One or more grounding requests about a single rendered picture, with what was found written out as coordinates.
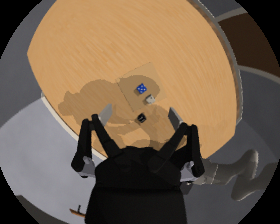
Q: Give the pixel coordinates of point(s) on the black die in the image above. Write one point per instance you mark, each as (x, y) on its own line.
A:
(141, 117)

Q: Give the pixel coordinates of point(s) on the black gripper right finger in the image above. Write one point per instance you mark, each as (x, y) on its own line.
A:
(194, 168)

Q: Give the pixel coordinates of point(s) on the blue die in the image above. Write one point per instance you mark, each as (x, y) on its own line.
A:
(141, 88)

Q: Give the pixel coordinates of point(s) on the tan square mat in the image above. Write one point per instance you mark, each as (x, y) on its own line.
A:
(147, 75)

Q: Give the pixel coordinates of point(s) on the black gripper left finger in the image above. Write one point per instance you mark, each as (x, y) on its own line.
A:
(82, 162)

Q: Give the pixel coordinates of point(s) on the beige die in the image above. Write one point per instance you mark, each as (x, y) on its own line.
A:
(150, 99)

